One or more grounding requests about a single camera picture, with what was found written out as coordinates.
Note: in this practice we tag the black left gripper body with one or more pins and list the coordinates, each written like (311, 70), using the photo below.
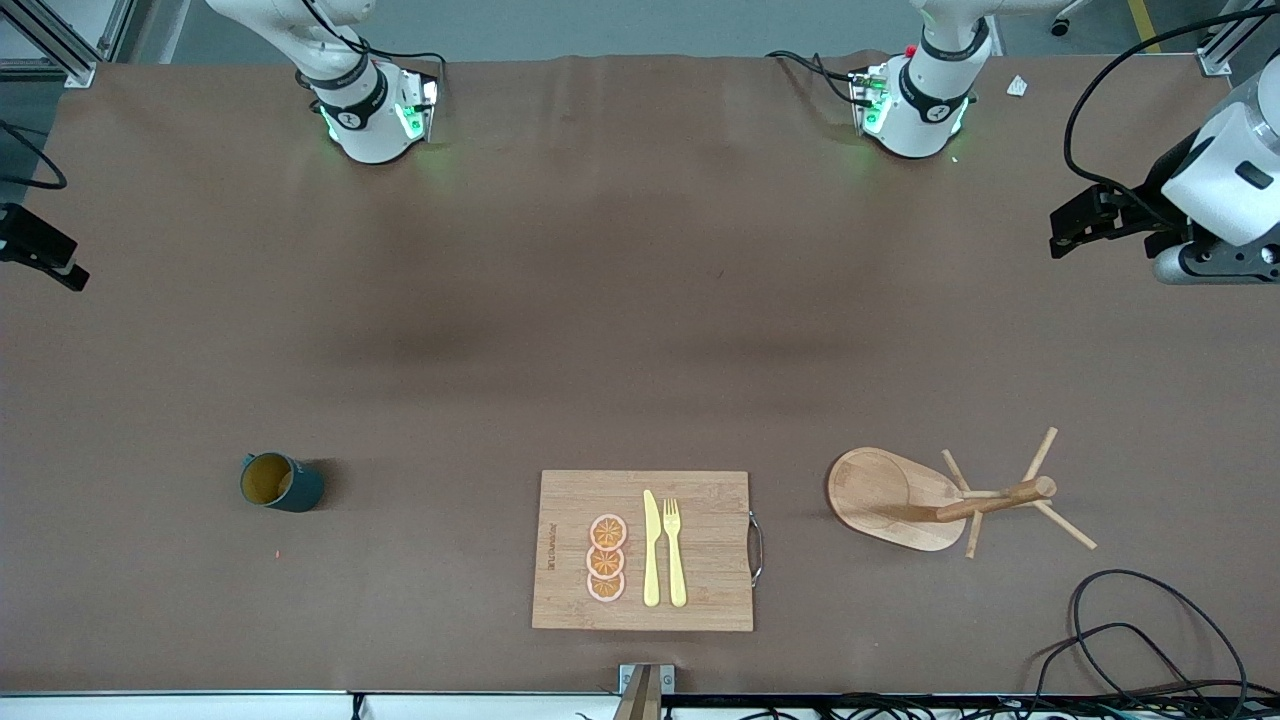
(1146, 211)

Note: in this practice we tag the teal cup with ochre inside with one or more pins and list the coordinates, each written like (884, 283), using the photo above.
(285, 484)

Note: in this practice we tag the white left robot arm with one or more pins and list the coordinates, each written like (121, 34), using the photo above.
(920, 110)

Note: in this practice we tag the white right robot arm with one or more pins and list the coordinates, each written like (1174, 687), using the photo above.
(370, 130)

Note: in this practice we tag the wooden mug rack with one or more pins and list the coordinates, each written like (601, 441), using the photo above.
(880, 495)

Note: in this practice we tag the white paper scrap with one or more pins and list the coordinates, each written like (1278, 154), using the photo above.
(1017, 86)

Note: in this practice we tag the black caster wheel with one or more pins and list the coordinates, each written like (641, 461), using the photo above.
(1059, 27)

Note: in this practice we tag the brown table cover mat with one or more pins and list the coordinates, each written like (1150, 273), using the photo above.
(400, 400)

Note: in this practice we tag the yellow plastic fork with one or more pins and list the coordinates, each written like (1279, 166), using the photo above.
(676, 570)

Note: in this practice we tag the yellow plastic knife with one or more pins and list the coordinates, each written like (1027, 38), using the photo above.
(651, 560)

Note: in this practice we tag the fake orange slice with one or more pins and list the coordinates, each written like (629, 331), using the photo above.
(607, 531)

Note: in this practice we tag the aluminium frame profile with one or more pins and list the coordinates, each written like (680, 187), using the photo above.
(75, 65)
(1215, 60)

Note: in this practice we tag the white table edge rail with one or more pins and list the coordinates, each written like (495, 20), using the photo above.
(200, 705)

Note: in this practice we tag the metal edge bracket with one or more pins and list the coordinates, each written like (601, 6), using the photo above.
(645, 685)

